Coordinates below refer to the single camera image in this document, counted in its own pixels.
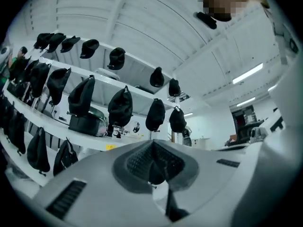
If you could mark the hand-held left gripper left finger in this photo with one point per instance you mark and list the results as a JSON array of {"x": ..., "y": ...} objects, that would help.
[{"x": 106, "y": 193}]

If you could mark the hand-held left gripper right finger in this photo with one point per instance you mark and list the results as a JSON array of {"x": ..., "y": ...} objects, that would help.
[{"x": 213, "y": 185}]

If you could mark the glass blender jug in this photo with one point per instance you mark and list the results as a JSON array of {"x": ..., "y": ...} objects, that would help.
[{"x": 117, "y": 131}]

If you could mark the black cabinet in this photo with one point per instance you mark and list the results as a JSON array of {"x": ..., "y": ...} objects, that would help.
[{"x": 246, "y": 126}]

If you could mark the white shelving rack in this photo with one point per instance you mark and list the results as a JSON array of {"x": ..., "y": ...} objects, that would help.
[{"x": 59, "y": 129}]

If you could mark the group of hanging black bags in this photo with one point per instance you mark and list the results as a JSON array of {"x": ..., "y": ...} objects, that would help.
[{"x": 120, "y": 107}]

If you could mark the ceiling light panel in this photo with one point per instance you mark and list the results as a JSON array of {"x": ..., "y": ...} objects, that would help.
[
  {"x": 272, "y": 88},
  {"x": 247, "y": 73},
  {"x": 246, "y": 102}
]

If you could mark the person's cream shirt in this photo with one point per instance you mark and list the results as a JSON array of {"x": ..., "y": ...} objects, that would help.
[{"x": 288, "y": 103}]

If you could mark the grey chest harness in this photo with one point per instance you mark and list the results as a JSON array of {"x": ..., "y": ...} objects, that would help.
[{"x": 282, "y": 48}]

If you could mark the black head-mounted camera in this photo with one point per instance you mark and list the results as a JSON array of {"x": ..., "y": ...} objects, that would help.
[{"x": 206, "y": 20}]

